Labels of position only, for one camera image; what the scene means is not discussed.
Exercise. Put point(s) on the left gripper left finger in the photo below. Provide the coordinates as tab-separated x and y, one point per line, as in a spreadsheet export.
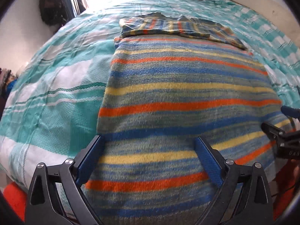
90	159

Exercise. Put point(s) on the hanging clothes pile left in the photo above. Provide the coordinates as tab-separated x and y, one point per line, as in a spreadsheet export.
7	81

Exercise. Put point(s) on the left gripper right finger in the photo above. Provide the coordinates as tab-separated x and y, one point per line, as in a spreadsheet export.
209	161

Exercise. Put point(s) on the person's right hand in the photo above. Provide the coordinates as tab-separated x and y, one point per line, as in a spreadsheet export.
295	172

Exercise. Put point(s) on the striped knit sweater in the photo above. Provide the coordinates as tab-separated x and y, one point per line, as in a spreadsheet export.
173	80

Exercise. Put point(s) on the teal white plaid bedspread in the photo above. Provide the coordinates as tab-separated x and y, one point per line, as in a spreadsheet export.
51	112

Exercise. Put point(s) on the orange red trousers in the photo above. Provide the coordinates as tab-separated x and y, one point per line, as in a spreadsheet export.
14	199

